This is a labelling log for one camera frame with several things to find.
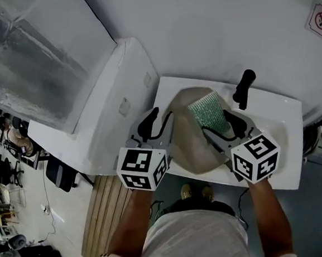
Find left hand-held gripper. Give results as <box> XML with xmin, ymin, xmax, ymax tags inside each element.
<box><xmin>111</xmin><ymin>105</ymin><xmax>181</xmax><ymax>195</ymax></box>

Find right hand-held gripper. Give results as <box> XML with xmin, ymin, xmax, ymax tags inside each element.
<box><xmin>201</xmin><ymin>104</ymin><xmax>284</xmax><ymax>189</ymax></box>

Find green mesh scrubber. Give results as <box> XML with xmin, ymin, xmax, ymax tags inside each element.
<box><xmin>185</xmin><ymin>89</ymin><xmax>234</xmax><ymax>139</ymax></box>

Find beige pan with black handle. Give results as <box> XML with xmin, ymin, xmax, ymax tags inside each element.
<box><xmin>162</xmin><ymin>68</ymin><xmax>265</xmax><ymax>178</ymax></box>

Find person's left forearm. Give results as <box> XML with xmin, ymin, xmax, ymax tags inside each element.
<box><xmin>102</xmin><ymin>178</ymin><xmax>162</xmax><ymax>257</ymax></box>

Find person's right forearm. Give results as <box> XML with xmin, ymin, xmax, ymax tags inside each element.
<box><xmin>244</xmin><ymin>174</ymin><xmax>295</xmax><ymax>257</ymax></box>

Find white sink basin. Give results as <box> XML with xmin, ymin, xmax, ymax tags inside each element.
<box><xmin>150</xmin><ymin>64</ymin><xmax>309</xmax><ymax>202</ymax></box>

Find white ledge cabinet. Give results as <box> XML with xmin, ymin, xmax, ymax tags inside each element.
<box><xmin>19</xmin><ymin>35</ymin><xmax>169</xmax><ymax>182</ymax></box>

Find person's tan right shoe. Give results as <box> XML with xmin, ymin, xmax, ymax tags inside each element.
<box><xmin>200</xmin><ymin>185</ymin><xmax>215</xmax><ymax>203</ymax></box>

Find person's tan shoe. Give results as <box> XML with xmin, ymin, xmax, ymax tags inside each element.
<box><xmin>179</xmin><ymin>182</ymin><xmax>195</xmax><ymax>201</ymax></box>
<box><xmin>200</xmin><ymin>185</ymin><xmax>215</xmax><ymax>203</ymax></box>

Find person's tan left shoe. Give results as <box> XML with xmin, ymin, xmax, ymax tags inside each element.
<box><xmin>179</xmin><ymin>182</ymin><xmax>195</xmax><ymax>201</ymax></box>

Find person's dark trousers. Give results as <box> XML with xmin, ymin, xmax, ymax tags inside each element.
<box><xmin>155</xmin><ymin>193</ymin><xmax>237</xmax><ymax>225</ymax></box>

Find wooden slatted bench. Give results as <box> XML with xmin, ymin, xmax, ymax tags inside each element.
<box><xmin>75</xmin><ymin>171</ymin><xmax>140</xmax><ymax>257</ymax></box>

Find black office chair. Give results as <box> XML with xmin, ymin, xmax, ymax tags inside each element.
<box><xmin>44</xmin><ymin>150</ymin><xmax>97</xmax><ymax>195</ymax></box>

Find person's light grey shirt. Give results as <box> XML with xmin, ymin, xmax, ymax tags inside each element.
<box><xmin>73</xmin><ymin>199</ymin><xmax>299</xmax><ymax>257</ymax></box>

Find frosted glass window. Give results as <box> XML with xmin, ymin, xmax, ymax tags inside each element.
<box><xmin>0</xmin><ymin>0</ymin><xmax>124</xmax><ymax>142</ymax></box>

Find black bag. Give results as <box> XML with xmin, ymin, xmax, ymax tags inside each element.
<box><xmin>8</xmin><ymin>243</ymin><xmax>64</xmax><ymax>257</ymax></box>

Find grey office chair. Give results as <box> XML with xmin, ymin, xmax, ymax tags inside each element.
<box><xmin>5</xmin><ymin>233</ymin><xmax>28</xmax><ymax>251</ymax></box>

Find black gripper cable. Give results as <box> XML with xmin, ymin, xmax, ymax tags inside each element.
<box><xmin>148</xmin><ymin>199</ymin><xmax>166</xmax><ymax>221</ymax></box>
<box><xmin>234</xmin><ymin>186</ymin><xmax>254</xmax><ymax>232</ymax></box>

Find thin floor cable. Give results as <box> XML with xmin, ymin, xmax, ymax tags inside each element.
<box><xmin>31</xmin><ymin>167</ymin><xmax>57</xmax><ymax>244</ymax></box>

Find no smoking wall sign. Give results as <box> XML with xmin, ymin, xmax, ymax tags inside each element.
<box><xmin>301</xmin><ymin>0</ymin><xmax>322</xmax><ymax>48</ymax></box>

